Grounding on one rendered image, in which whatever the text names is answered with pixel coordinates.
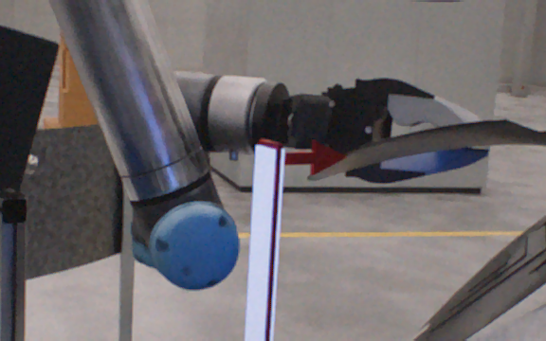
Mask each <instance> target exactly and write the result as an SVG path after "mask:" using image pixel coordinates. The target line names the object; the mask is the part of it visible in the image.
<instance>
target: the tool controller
mask: <svg viewBox="0 0 546 341"><path fill-rule="evenodd" d="M59 50H60V44H59V43H56V42H54V41H51V40H48V39H46V38H42V37H39V36H36V35H34V34H31V33H28V32H25V31H23V30H19V29H16V28H13V27H6V26H3V25H0V191H3V189H9V188H11V189H13V190H16V191H17V192H20V190H21V186H22V183H23V179H24V176H25V173H29V174H33V173H34V172H35V171H36V168H37V164H38V161H37V158H36V156H32V155H30V154H31V150H32V146H33V142H34V138H35V135H36V132H37V127H38V124H39V120H40V117H41V116H42V115H41V113H42V112H43V109H44V106H45V102H46V95H47V91H48V86H49V84H50V80H51V77H52V72H53V68H54V65H55V62H56V61H57V59H56V57H58V54H59ZM3 192H4V191H3Z"/></svg>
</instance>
